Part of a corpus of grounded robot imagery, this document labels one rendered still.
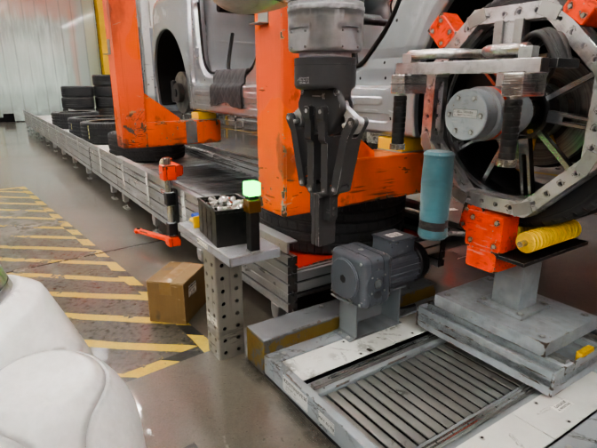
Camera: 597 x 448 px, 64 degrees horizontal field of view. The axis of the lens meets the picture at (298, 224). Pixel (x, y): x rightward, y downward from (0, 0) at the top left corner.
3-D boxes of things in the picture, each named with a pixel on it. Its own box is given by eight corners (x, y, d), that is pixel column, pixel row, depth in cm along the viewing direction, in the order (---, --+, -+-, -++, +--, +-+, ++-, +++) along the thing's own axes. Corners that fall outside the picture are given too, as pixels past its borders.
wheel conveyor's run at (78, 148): (179, 173, 501) (176, 136, 490) (91, 183, 456) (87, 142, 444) (69, 126, 1045) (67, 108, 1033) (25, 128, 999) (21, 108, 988)
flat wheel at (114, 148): (197, 153, 458) (196, 128, 451) (160, 164, 397) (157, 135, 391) (139, 150, 476) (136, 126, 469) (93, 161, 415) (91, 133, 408)
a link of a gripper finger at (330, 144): (338, 105, 60) (346, 105, 59) (338, 192, 63) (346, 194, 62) (314, 106, 57) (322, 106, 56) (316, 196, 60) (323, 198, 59)
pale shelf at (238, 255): (281, 256, 145) (281, 247, 144) (230, 268, 136) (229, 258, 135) (220, 223, 179) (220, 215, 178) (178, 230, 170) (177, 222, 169)
